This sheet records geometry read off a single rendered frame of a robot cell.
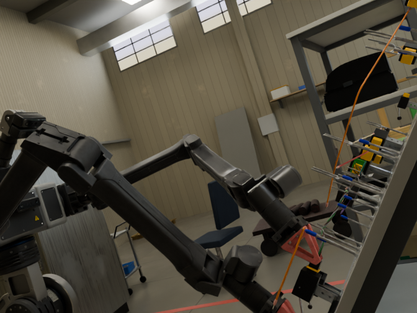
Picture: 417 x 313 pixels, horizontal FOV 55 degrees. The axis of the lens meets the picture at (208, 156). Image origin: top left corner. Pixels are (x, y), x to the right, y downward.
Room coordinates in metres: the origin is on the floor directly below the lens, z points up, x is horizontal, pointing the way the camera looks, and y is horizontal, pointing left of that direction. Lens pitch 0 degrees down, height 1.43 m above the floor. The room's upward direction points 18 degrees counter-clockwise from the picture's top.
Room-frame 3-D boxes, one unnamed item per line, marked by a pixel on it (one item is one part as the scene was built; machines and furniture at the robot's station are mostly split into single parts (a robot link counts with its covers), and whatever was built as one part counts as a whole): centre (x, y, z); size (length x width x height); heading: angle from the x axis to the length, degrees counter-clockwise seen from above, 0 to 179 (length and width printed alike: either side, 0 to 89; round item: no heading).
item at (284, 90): (10.04, -2.24, 2.47); 0.44 x 0.37 x 0.24; 69
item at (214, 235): (4.59, 0.20, 0.59); 0.69 x 0.65 x 1.18; 76
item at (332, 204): (5.25, -0.96, 0.54); 1.35 x 0.78 x 1.08; 71
